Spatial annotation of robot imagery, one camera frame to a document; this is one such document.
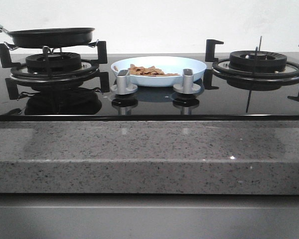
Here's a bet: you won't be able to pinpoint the black glass gas cooktop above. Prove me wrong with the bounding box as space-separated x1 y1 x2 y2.
0 63 299 121

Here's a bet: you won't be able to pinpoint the wire pan trivet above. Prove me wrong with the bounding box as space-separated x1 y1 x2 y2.
3 39 101 52

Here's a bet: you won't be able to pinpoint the black frying pan green handle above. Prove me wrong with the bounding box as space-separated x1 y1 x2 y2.
0 24 95 48

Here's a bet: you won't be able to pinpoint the light blue plate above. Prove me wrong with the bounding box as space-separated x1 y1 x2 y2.
111 56 207 87

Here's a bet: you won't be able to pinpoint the silver knob far from pan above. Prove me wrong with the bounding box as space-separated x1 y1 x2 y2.
173 69 201 95

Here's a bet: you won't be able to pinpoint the black burner without pan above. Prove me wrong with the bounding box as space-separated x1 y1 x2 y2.
212 50 299 82

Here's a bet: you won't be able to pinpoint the brown meat pieces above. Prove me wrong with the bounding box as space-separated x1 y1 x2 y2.
128 64 179 77

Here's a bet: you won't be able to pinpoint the black pan support grate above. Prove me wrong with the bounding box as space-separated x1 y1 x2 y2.
0 40 108 68

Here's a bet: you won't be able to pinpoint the silver knob near pan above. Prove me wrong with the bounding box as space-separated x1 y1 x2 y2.
110 70 138 95

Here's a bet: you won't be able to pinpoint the black grate without pan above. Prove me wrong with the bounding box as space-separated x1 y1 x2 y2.
204 34 299 75

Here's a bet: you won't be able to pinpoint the black burner under pan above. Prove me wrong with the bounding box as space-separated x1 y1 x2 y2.
10 52 99 83

